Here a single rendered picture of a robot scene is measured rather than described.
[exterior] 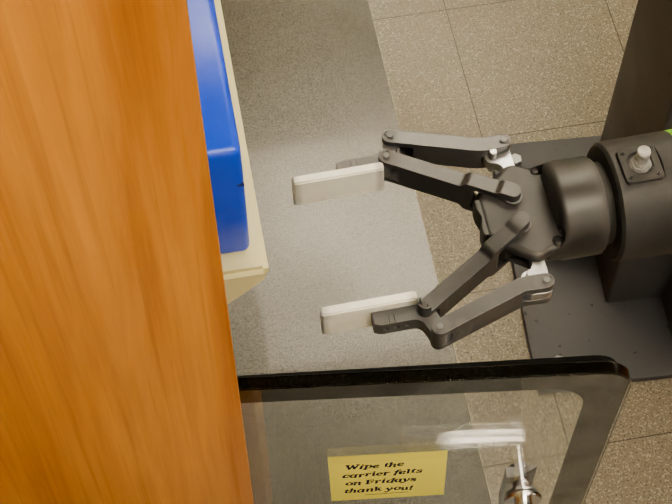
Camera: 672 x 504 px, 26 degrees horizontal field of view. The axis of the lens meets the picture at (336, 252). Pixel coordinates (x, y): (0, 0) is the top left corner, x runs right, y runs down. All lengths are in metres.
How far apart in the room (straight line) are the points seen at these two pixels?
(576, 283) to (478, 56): 0.51
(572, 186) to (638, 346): 1.38
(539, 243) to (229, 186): 0.43
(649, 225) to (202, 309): 0.55
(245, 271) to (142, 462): 0.11
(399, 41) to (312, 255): 1.40
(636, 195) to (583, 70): 1.69
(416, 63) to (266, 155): 1.29
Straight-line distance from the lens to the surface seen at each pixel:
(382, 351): 1.35
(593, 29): 2.82
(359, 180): 1.10
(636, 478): 2.36
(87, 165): 0.50
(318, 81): 1.52
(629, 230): 1.08
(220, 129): 0.67
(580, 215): 1.07
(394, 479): 0.97
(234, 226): 0.71
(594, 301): 2.47
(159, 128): 0.49
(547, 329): 2.43
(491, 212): 1.08
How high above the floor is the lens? 2.14
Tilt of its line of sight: 59 degrees down
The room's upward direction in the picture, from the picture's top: straight up
